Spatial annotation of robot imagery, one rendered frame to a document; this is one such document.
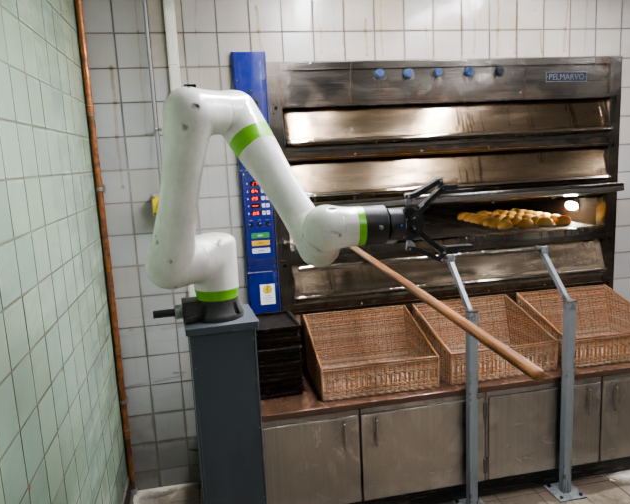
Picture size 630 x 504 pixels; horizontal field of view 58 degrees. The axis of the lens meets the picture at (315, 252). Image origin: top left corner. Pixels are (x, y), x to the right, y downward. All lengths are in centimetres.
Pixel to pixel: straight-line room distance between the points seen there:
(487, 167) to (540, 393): 118
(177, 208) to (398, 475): 177
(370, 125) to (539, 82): 96
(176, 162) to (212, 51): 147
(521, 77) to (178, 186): 226
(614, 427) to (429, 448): 96
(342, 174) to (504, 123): 91
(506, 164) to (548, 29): 72
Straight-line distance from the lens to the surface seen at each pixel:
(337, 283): 296
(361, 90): 296
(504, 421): 291
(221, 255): 161
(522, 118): 329
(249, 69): 283
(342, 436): 263
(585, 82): 352
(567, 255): 351
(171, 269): 151
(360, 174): 293
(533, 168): 332
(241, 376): 169
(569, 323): 283
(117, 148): 284
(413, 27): 308
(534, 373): 135
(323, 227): 127
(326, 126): 289
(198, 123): 141
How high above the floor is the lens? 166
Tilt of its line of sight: 10 degrees down
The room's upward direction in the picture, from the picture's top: 3 degrees counter-clockwise
